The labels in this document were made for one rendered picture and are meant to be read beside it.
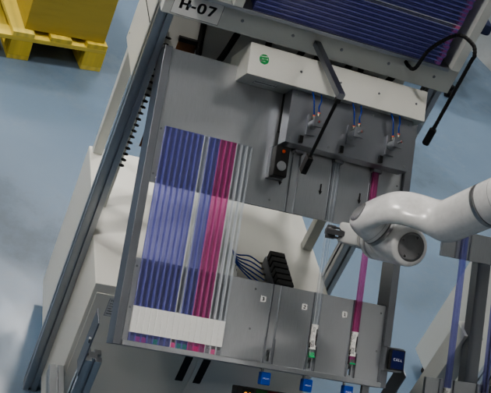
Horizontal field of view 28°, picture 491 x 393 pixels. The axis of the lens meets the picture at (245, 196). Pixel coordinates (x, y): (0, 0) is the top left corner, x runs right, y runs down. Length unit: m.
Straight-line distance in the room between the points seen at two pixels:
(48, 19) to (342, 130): 2.51
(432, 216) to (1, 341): 1.66
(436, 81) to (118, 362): 1.13
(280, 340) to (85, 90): 2.52
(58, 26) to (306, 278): 2.27
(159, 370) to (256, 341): 0.49
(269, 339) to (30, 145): 2.01
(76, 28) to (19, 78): 0.39
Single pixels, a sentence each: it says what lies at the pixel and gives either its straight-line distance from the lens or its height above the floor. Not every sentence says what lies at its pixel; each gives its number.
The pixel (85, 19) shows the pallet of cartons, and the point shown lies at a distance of 4.73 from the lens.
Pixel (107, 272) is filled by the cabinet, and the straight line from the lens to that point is 2.57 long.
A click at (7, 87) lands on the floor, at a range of 4.48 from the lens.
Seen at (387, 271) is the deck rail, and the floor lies 0.91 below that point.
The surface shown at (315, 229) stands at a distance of 2.95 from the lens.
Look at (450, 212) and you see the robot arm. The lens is 1.96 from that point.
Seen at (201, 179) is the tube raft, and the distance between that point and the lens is 2.32.
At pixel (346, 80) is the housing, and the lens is 2.44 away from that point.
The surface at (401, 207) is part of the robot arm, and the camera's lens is 2.00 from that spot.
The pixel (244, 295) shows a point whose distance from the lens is 2.34.
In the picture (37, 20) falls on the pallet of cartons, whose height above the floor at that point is 0.20.
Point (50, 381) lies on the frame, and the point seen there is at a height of 0.32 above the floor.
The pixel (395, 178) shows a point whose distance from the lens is 2.55.
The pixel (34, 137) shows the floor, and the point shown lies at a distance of 4.19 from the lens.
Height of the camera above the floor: 2.19
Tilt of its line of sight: 30 degrees down
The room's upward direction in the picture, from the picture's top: 25 degrees clockwise
